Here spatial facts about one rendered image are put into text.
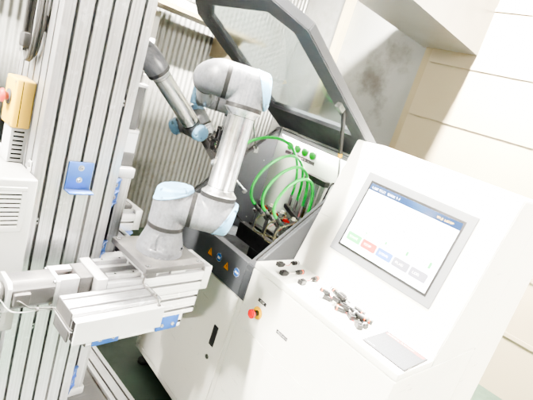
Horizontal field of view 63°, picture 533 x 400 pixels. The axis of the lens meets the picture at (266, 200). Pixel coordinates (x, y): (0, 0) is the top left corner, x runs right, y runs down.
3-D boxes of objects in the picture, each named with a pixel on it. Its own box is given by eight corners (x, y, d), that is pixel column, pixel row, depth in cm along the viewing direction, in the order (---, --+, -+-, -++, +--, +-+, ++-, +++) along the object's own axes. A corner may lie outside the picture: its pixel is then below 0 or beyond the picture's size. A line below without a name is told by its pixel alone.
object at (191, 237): (169, 232, 225) (177, 204, 221) (177, 232, 228) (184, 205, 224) (237, 296, 182) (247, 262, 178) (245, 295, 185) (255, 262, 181)
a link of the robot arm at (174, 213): (151, 212, 145) (160, 174, 142) (189, 222, 147) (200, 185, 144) (144, 224, 134) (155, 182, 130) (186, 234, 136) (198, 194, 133)
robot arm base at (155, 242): (151, 262, 132) (158, 232, 130) (127, 240, 142) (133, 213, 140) (190, 258, 144) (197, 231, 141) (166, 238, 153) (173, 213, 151)
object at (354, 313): (312, 295, 160) (316, 282, 159) (330, 292, 167) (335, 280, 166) (358, 331, 144) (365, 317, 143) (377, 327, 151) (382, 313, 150)
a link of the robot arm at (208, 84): (185, 82, 126) (188, 109, 174) (221, 93, 128) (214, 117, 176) (195, 43, 126) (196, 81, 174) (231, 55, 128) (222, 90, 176)
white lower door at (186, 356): (137, 342, 242) (166, 232, 226) (141, 341, 244) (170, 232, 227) (195, 428, 197) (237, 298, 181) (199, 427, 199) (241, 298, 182)
